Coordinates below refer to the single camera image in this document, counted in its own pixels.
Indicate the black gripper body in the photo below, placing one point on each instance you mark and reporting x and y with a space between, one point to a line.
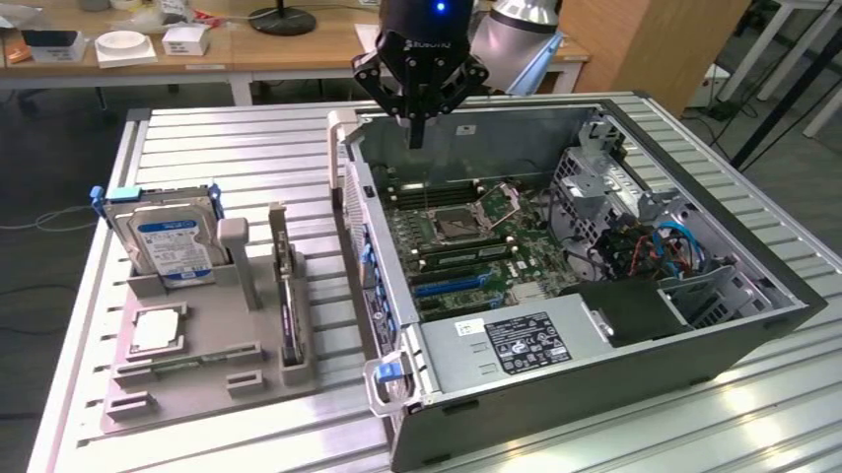
427 29

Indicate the black graphics card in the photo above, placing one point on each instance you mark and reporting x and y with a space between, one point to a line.
290 315

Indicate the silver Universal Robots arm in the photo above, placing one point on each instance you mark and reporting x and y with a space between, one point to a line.
506 29

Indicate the stack of white papers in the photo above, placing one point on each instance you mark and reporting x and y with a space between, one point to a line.
367 39

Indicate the wooden desk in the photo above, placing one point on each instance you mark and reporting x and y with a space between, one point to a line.
297 54

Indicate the black round lamp base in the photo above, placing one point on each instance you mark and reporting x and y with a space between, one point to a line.
283 24

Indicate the white desk label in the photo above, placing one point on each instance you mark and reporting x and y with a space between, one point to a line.
205 66

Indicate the small white box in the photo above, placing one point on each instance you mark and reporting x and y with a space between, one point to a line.
187 44

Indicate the metal socket cover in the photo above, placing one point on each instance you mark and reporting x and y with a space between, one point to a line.
498 207

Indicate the wooden cabinet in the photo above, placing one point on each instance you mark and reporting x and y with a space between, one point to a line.
658 49

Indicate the metal drive cage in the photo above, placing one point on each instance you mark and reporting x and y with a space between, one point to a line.
586 197

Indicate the CPU socket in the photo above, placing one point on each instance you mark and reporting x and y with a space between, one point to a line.
457 226

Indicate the green motherboard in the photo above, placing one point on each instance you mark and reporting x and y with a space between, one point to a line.
526 236

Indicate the clear plastic bag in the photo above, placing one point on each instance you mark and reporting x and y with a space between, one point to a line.
145 22

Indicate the white round container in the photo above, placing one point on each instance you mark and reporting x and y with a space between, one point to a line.
125 49

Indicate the RAM stick with green label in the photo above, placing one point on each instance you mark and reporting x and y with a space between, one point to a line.
461 256

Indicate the black power strip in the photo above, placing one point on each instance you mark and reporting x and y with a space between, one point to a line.
720 111

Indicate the grey cup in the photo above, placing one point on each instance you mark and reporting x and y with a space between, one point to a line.
94 5

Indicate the blue expansion slot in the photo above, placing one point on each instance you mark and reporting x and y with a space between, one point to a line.
450 286

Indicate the hard disk with blue caddy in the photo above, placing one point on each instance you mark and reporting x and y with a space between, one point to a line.
167 241

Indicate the white box with black lid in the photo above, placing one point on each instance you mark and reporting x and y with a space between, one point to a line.
57 51

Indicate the black slanted pole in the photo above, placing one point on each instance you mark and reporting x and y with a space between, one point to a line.
785 93

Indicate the orange item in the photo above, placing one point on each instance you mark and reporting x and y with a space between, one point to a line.
17 55

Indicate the grey parts rack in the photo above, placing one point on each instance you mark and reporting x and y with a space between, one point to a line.
211 320

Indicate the silver power supply unit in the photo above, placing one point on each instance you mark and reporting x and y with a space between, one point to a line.
448 355

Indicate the metal disk bay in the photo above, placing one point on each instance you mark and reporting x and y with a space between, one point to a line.
717 295

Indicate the blue case latch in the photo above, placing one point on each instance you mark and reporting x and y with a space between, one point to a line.
387 372

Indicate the silver CPU chip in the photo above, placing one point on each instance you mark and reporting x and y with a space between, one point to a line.
157 331

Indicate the black open PC case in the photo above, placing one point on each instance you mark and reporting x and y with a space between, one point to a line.
592 394

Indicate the white desk frame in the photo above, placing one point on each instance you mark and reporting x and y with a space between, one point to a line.
818 118

